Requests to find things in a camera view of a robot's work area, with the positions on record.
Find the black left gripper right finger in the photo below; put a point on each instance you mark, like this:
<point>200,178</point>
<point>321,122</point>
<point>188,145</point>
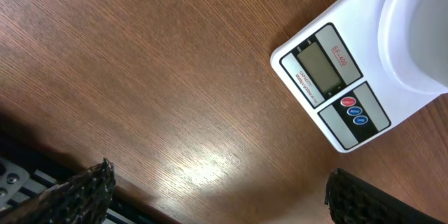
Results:
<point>353,200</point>

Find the grey metal base plate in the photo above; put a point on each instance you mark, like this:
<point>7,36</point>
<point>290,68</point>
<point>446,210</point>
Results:
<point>13,179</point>

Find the white round bowl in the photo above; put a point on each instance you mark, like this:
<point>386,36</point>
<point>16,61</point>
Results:
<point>412,40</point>

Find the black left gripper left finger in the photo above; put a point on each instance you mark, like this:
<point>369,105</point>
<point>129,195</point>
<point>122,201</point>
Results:
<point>81,199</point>

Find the white digital kitchen scale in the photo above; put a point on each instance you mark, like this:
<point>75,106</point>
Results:
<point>333,68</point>

